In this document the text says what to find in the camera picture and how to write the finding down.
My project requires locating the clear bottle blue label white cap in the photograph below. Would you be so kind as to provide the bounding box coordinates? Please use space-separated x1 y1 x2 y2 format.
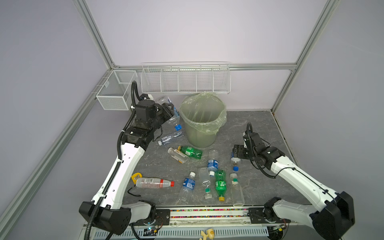
176 172 196 205

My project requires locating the clear pepsi bottle blue cap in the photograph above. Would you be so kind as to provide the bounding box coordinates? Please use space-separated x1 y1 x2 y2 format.
156 96 182 131

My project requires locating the green bottle yellow cap lower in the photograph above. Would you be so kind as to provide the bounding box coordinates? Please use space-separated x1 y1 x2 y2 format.
215 170 227 202

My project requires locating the clear bottle orange label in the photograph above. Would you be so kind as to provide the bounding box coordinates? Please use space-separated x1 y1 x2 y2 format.
167 148 189 164

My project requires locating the green bottle yellow cap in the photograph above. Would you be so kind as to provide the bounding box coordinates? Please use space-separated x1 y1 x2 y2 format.
215 170 227 202
178 146 203 160

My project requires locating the clear bottle blue label upright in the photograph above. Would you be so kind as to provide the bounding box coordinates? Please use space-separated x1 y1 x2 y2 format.
207 149 219 177

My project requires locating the white mesh wall basket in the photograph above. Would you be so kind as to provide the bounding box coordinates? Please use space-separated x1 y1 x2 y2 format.
96 70 138 111

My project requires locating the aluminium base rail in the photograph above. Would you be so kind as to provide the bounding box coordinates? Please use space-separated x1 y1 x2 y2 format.
82 205 337 230

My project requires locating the white wire wall shelf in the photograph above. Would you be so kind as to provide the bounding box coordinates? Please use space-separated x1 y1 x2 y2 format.
141 62 232 94

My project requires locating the green bottle yellow cap upper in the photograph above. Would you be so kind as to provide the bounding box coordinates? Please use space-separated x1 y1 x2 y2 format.
178 146 203 160

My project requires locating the clear bottle green cap small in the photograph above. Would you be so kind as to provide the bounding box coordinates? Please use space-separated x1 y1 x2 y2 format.
199 168 213 200

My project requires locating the clear bottle dark blue neck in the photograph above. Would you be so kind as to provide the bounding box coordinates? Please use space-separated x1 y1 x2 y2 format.
158 131 184 146

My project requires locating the clear bottle red cap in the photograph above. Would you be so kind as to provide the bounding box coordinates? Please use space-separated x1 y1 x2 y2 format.
136 178 175 189

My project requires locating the clear bottle white green cap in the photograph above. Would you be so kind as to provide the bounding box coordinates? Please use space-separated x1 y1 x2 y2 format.
230 173 245 207

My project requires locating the yellow toy figure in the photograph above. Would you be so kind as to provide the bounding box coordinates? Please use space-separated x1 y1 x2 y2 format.
199 228 215 240

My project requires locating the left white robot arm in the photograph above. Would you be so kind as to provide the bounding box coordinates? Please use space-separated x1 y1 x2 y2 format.
79 81 174 240

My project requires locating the short bottle blue label blue cap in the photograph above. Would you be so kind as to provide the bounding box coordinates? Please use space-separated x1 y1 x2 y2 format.
231 153 241 172

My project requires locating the green-lined mesh waste bin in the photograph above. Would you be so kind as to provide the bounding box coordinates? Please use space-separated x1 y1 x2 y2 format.
179 93 227 148

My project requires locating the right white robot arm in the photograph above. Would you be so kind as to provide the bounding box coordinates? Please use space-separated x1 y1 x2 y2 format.
233 123 356 240

